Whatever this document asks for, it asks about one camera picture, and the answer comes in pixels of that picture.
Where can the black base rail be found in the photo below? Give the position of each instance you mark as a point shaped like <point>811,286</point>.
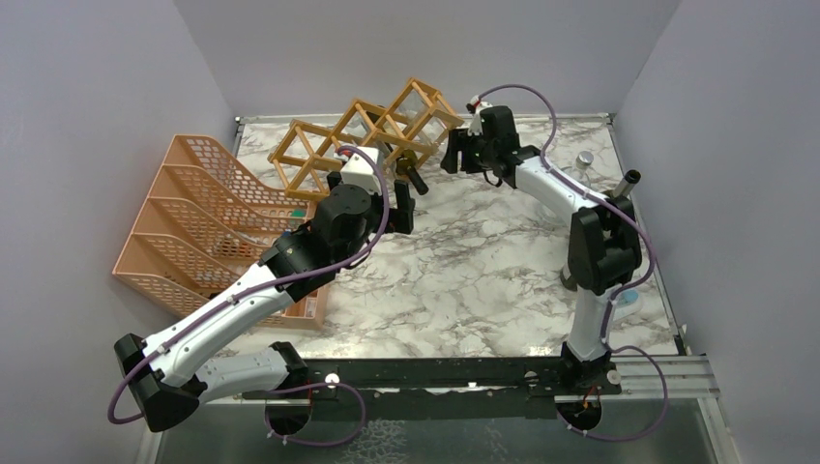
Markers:
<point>538,388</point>

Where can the dark green wine bottle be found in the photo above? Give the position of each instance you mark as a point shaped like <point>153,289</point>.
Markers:
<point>405,165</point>

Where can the clear bottle silver cap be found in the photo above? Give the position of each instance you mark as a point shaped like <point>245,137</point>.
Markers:
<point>579,171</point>

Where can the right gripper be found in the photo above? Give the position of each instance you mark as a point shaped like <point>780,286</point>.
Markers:
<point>459,141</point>

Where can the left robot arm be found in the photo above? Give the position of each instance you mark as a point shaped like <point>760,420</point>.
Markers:
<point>171,373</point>

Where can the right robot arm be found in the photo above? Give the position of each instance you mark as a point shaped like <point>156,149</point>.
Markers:
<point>603,251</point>

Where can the blue white packaged item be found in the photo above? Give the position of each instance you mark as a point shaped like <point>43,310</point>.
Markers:
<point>628,301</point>

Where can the peach desk organizer tray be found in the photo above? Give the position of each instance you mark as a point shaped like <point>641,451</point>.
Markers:
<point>309,312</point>

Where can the green wine bottle front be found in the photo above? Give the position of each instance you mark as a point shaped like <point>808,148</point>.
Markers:
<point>567,279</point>

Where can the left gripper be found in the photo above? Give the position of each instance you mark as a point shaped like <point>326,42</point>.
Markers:
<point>399,219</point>

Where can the wooden wine rack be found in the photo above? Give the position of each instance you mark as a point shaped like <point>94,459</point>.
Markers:
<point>305,154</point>

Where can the peach plastic file rack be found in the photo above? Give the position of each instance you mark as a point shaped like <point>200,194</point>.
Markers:
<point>204,221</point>

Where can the clear square glass bottle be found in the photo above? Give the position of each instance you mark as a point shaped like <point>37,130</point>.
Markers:
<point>431,132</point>

